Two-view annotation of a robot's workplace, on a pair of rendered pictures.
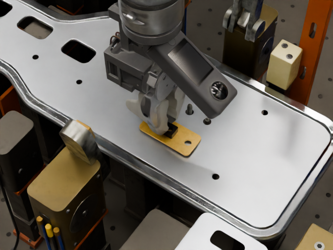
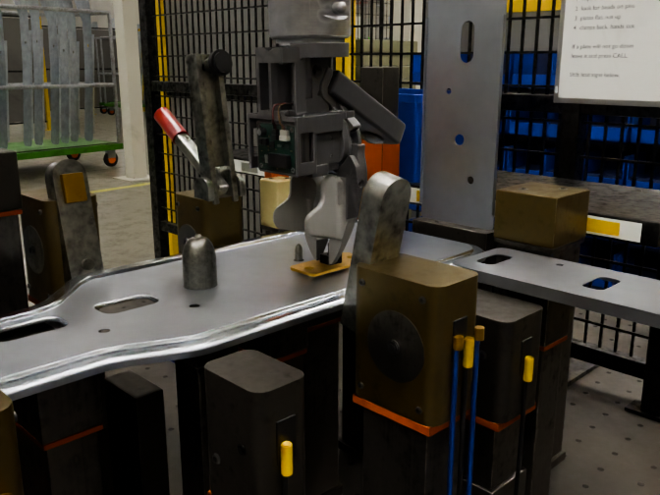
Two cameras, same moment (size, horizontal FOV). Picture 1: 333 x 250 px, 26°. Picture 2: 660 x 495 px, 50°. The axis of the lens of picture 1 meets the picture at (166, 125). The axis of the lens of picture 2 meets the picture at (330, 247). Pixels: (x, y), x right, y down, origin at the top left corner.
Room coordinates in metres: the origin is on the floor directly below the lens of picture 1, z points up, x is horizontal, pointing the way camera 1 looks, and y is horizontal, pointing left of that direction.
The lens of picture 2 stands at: (0.44, 0.68, 1.21)
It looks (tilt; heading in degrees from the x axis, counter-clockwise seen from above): 15 degrees down; 281
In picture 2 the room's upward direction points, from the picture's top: straight up
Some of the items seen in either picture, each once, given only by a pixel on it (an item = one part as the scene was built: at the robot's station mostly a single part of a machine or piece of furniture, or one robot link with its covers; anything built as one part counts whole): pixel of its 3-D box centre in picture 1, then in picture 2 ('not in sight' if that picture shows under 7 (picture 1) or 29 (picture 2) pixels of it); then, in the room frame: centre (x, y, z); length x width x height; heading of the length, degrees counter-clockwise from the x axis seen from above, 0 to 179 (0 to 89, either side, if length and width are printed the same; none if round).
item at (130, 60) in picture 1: (148, 47); (305, 110); (0.59, 0.02, 1.16); 0.09 x 0.08 x 0.12; 55
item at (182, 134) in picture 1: (170, 131); (330, 259); (0.57, 0.00, 1.01); 0.08 x 0.04 x 0.01; 55
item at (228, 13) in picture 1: (230, 15); (203, 188); (0.74, -0.09, 1.06); 0.03 x 0.01 x 0.03; 145
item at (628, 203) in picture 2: not in sight; (412, 179); (0.53, -0.50, 1.02); 0.90 x 0.22 x 0.03; 145
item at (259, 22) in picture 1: (257, 29); (235, 184); (0.72, -0.13, 1.06); 0.03 x 0.01 x 0.03; 145
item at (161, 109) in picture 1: (144, 112); (326, 222); (0.57, 0.03, 1.06); 0.06 x 0.03 x 0.09; 55
